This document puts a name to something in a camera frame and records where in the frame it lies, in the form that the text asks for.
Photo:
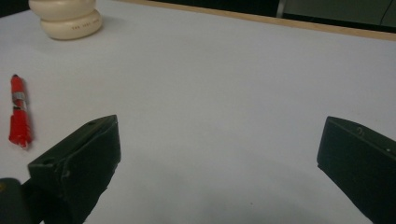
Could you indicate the metal stand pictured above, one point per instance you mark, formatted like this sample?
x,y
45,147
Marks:
x,y
281,7

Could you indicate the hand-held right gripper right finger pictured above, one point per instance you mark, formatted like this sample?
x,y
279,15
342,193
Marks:
x,y
358,161

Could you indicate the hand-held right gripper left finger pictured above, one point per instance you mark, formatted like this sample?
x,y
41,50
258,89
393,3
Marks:
x,y
81,161

